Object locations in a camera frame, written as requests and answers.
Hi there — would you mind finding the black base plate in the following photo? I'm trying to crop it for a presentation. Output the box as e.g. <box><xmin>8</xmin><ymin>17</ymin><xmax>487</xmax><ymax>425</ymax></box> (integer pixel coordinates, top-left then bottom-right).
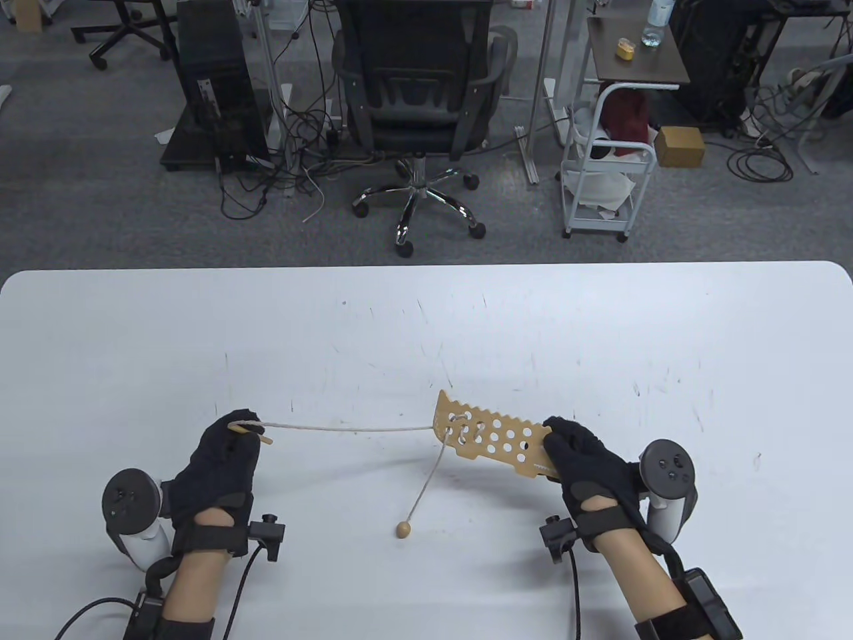
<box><xmin>160</xmin><ymin>103</ymin><xmax>274</xmax><ymax>175</ymax></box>

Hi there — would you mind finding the person's left hand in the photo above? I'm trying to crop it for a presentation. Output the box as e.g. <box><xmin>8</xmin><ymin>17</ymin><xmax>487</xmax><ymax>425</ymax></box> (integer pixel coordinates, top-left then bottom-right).
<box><xmin>160</xmin><ymin>410</ymin><xmax>262</xmax><ymax>557</ymax></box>

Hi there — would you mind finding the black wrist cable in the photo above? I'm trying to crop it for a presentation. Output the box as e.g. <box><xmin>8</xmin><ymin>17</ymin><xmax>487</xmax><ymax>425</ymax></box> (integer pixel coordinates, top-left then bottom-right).
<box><xmin>566</xmin><ymin>547</ymin><xmax>584</xmax><ymax>640</ymax></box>
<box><xmin>55</xmin><ymin>598</ymin><xmax>137</xmax><ymax>640</ymax></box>

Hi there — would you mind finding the black mesh office chair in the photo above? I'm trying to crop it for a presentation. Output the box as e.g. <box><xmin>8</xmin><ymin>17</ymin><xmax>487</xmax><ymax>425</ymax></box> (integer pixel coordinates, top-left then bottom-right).
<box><xmin>331</xmin><ymin>0</ymin><xmax>518</xmax><ymax>259</ymax></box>

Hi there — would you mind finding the clear plastic box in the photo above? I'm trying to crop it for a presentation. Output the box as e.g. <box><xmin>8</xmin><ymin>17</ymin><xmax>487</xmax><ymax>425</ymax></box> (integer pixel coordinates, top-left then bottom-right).
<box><xmin>265</xmin><ymin>0</ymin><xmax>312</xmax><ymax>32</ymax></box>

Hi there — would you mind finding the black glove sensor module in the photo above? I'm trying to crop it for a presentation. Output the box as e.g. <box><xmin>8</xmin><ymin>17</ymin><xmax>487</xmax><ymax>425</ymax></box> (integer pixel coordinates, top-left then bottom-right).
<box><xmin>248</xmin><ymin>513</ymin><xmax>286</xmax><ymax>562</ymax></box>
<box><xmin>538</xmin><ymin>515</ymin><xmax>580</xmax><ymax>564</ymax></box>

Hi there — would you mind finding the black grey right hand controller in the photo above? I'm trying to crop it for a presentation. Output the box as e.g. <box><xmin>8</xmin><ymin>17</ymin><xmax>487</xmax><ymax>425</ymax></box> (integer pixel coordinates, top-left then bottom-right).
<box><xmin>638</xmin><ymin>439</ymin><xmax>700</xmax><ymax>542</ymax></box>

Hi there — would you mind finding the white rolling cart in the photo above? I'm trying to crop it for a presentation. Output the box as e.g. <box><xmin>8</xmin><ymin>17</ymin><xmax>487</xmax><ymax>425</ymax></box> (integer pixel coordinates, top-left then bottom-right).
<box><xmin>560</xmin><ymin>83</ymin><xmax>659</xmax><ymax>243</ymax></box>

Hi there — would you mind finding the person's left forearm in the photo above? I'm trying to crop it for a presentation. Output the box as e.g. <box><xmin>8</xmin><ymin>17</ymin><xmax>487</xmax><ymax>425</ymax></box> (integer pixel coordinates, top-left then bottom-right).
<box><xmin>163</xmin><ymin>510</ymin><xmax>234</xmax><ymax>640</ymax></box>

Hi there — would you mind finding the thin white floor cable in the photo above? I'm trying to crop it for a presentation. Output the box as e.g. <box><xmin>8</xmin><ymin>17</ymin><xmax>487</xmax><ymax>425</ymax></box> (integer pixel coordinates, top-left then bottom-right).
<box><xmin>302</xmin><ymin>165</ymin><xmax>327</xmax><ymax>225</ymax></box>

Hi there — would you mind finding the black right glove sensor module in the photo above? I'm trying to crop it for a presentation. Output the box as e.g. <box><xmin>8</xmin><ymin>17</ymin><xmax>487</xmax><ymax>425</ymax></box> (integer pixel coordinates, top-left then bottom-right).
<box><xmin>538</xmin><ymin>515</ymin><xmax>580</xmax><ymax>564</ymax></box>

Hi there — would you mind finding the grey desk leg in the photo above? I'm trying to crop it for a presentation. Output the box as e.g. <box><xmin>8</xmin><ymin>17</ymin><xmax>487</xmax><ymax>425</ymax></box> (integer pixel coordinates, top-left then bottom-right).
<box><xmin>766</xmin><ymin>53</ymin><xmax>853</xmax><ymax>175</ymax></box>

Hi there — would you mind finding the clear water bottle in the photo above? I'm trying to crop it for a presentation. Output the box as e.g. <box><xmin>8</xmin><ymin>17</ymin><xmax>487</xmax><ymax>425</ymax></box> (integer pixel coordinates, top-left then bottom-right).
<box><xmin>641</xmin><ymin>0</ymin><xmax>674</xmax><ymax>48</ymax></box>

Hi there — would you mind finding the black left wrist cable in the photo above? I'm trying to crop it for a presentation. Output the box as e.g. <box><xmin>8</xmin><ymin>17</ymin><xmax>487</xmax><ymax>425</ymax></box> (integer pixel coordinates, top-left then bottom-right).
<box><xmin>55</xmin><ymin>598</ymin><xmax>137</xmax><ymax>640</ymax></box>

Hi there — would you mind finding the black grey hand controller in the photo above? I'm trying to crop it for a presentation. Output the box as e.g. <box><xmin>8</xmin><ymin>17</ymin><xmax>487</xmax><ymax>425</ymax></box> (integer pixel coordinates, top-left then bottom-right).
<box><xmin>638</xmin><ymin>439</ymin><xmax>700</xmax><ymax>542</ymax></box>
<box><xmin>102</xmin><ymin>469</ymin><xmax>174</xmax><ymax>571</ymax></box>

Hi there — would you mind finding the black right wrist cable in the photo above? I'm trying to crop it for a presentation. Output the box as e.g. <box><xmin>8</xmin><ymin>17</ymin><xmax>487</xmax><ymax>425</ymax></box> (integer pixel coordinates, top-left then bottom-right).
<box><xmin>566</xmin><ymin>547</ymin><xmax>584</xmax><ymax>640</ymax></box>

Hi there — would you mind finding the white cloth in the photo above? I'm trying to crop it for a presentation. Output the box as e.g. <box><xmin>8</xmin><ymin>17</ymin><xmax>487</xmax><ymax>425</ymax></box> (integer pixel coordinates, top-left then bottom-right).
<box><xmin>565</xmin><ymin>167</ymin><xmax>635</xmax><ymax>209</ymax></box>

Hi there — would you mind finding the cream rope with wooden needle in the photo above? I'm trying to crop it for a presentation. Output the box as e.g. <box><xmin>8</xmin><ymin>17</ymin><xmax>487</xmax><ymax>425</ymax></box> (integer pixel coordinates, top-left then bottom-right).
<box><xmin>227</xmin><ymin>415</ymin><xmax>470</xmax><ymax>539</ymax></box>

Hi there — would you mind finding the person's right hand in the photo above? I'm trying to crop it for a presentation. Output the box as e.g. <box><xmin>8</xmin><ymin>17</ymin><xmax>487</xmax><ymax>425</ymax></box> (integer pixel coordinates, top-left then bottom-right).
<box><xmin>543</xmin><ymin>417</ymin><xmax>657</xmax><ymax>534</ymax></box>

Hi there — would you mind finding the coil of black cable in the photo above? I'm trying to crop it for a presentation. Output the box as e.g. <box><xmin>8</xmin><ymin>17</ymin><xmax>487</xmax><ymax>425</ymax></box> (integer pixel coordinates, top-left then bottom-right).
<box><xmin>725</xmin><ymin>142</ymin><xmax>796</xmax><ymax>185</ymax></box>

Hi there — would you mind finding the dark red bag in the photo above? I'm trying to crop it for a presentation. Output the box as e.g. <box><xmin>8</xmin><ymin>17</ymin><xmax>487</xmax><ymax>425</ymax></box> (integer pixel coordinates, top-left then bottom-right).
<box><xmin>600</xmin><ymin>89</ymin><xmax>651</xmax><ymax>159</ymax></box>

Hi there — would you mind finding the black computer tower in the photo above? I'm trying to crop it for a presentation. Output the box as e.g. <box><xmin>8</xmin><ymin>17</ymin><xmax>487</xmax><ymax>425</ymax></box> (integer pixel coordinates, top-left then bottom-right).
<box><xmin>175</xmin><ymin>0</ymin><xmax>271</xmax><ymax>167</ymax></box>

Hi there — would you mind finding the black swivel chair base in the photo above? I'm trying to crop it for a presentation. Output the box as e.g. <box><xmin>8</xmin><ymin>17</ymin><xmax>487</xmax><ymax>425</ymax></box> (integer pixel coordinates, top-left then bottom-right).
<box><xmin>70</xmin><ymin>0</ymin><xmax>177</xmax><ymax>71</ymax></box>

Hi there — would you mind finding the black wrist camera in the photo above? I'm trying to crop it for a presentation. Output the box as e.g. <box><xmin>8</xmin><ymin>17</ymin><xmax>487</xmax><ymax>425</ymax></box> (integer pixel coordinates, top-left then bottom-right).
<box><xmin>123</xmin><ymin>592</ymin><xmax>217</xmax><ymax>640</ymax></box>
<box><xmin>633</xmin><ymin>568</ymin><xmax>744</xmax><ymax>640</ymax></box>

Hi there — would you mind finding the thin black left glove cable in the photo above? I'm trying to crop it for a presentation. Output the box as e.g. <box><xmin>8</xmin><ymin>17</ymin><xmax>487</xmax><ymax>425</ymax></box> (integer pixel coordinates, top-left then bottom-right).
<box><xmin>223</xmin><ymin>547</ymin><xmax>264</xmax><ymax>640</ymax></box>

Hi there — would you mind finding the black left glove sensor module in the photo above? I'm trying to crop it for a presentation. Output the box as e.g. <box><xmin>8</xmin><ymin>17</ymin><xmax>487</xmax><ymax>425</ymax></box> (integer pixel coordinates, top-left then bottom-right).
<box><xmin>248</xmin><ymin>513</ymin><xmax>286</xmax><ymax>562</ymax></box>

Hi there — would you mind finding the brown cardboard box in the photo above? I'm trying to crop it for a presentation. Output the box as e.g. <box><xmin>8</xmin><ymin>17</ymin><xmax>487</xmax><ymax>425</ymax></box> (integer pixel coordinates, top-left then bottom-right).
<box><xmin>653</xmin><ymin>125</ymin><xmax>706</xmax><ymax>169</ymax></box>

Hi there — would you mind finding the tangle of black floor cables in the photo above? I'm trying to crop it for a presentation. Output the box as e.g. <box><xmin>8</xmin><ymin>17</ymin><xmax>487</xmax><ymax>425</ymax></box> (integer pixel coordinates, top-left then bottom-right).
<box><xmin>215</xmin><ymin>80</ymin><xmax>374</xmax><ymax>221</ymax></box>

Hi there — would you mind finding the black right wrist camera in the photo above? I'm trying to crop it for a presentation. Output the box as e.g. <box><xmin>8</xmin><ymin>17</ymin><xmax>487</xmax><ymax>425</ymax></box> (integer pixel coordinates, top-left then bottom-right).
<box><xmin>633</xmin><ymin>568</ymin><xmax>744</xmax><ymax>640</ymax></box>

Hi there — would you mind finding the person's right forearm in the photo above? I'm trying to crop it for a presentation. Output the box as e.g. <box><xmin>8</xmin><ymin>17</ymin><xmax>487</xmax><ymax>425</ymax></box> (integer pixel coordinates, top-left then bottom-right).
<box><xmin>590</xmin><ymin>497</ymin><xmax>690</xmax><ymax>640</ymax></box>

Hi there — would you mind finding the dark brown side table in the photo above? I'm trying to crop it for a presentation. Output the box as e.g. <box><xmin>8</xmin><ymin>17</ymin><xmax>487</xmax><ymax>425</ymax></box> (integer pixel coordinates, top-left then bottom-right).
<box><xmin>586</xmin><ymin>15</ymin><xmax>691</xmax><ymax>91</ymax></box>

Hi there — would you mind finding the wooden crocodile lacing toy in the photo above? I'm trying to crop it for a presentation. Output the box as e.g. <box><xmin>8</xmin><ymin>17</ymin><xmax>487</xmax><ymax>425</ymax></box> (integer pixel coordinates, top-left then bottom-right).
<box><xmin>432</xmin><ymin>390</ymin><xmax>560</xmax><ymax>481</ymax></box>

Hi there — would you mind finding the black equipment cabinet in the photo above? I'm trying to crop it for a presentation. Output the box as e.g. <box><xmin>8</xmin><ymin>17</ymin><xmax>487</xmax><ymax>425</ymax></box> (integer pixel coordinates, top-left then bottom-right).
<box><xmin>668</xmin><ymin>0</ymin><xmax>766</xmax><ymax>129</ymax></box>

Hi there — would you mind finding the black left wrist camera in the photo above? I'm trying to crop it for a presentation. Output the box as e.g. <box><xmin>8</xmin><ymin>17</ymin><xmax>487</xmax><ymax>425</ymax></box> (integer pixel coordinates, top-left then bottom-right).
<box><xmin>123</xmin><ymin>592</ymin><xmax>217</xmax><ymax>640</ymax></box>

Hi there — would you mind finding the black grey left hand controller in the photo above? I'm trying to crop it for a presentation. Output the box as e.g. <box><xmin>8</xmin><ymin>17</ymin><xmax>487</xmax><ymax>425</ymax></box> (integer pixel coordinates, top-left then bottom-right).
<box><xmin>102</xmin><ymin>469</ymin><xmax>174</xmax><ymax>571</ymax></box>

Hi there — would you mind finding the aluminium frame post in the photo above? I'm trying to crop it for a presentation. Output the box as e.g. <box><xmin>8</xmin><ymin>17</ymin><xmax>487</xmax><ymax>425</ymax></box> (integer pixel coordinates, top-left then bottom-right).
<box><xmin>248</xmin><ymin>0</ymin><xmax>295</xmax><ymax>198</ymax></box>
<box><xmin>526</xmin><ymin>0</ymin><xmax>559</xmax><ymax>186</ymax></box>

